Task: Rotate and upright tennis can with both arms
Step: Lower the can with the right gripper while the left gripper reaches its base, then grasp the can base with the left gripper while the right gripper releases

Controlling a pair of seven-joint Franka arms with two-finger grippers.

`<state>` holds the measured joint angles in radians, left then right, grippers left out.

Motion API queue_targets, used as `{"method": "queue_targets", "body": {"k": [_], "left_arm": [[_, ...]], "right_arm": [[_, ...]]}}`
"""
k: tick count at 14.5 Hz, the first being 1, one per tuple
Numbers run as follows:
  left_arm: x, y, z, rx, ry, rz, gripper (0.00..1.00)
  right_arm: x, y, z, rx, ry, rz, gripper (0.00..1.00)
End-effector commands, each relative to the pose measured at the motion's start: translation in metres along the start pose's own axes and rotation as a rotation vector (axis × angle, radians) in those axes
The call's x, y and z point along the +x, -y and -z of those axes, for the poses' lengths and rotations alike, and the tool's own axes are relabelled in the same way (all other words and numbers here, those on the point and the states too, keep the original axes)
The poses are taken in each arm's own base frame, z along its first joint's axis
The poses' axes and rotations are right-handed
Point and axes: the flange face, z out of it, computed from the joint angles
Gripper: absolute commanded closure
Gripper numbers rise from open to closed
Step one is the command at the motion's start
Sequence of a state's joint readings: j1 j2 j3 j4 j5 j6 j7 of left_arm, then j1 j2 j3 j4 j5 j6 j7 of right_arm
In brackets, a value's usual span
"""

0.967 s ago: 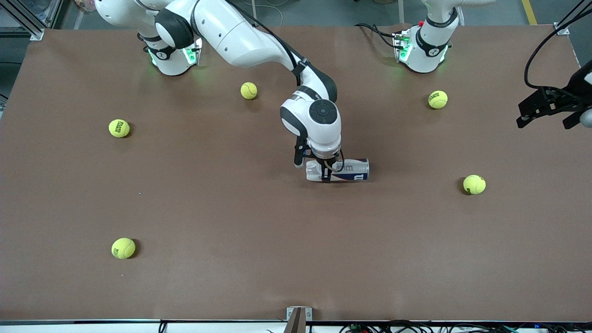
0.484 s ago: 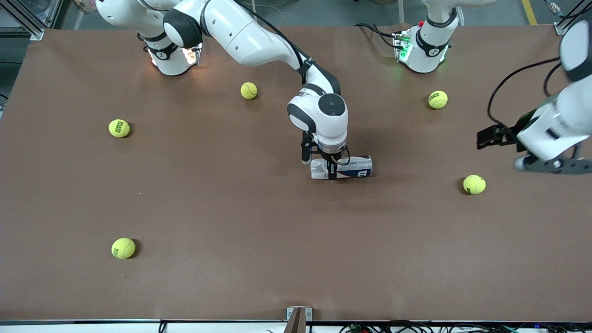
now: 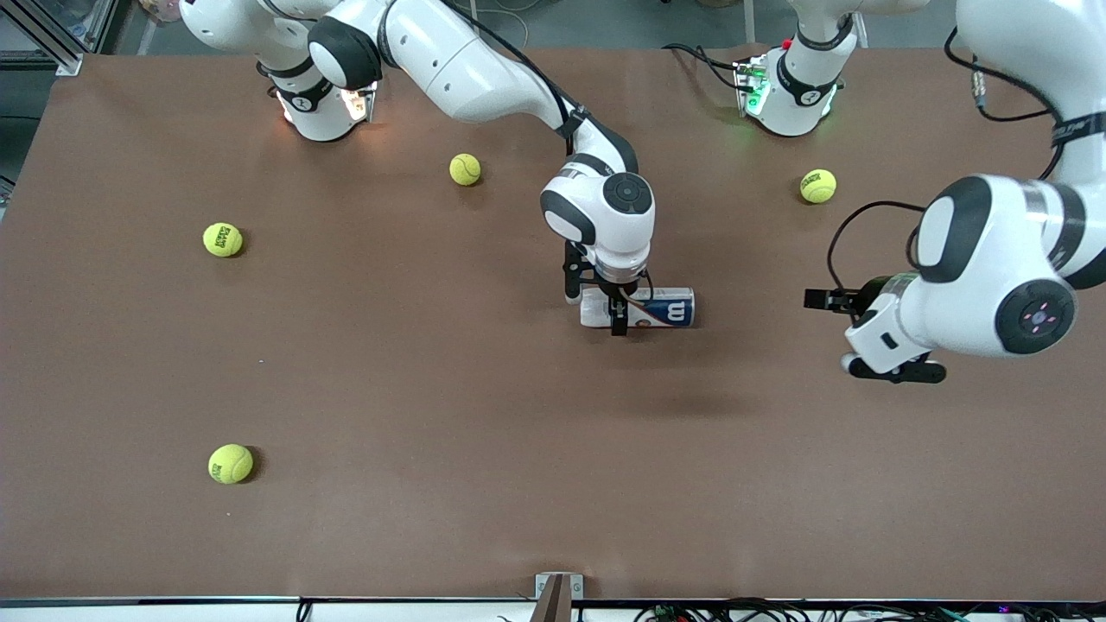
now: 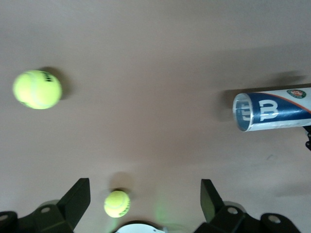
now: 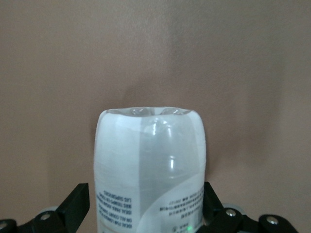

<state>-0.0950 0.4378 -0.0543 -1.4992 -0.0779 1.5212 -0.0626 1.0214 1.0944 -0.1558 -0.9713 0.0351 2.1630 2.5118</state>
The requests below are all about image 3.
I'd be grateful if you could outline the black left base cable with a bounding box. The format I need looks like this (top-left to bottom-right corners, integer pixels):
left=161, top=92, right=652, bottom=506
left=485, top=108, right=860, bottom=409
left=662, top=41, right=751, bottom=92

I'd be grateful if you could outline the silver aluminium frame profile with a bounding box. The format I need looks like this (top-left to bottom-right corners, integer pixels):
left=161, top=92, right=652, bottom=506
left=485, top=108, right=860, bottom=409
left=0, top=0, right=85, bottom=77

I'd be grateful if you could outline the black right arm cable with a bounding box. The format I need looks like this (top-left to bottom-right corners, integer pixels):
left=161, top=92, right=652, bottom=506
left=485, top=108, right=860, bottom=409
left=448, top=0, right=590, bottom=139

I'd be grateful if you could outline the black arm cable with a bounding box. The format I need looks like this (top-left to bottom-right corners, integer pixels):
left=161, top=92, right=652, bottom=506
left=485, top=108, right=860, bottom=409
left=827, top=26, right=1068, bottom=299
left=448, top=0, right=590, bottom=139

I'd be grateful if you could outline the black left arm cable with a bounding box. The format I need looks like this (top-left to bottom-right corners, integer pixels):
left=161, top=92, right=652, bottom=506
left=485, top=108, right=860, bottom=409
left=827, top=26, right=1068, bottom=299

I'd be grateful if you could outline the grey metal mount bracket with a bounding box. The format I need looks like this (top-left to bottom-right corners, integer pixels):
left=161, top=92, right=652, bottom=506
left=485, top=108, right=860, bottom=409
left=534, top=572, right=585, bottom=622

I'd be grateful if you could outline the white blue tennis can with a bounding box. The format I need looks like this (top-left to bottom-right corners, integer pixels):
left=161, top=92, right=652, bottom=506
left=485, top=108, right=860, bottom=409
left=579, top=285, right=697, bottom=331

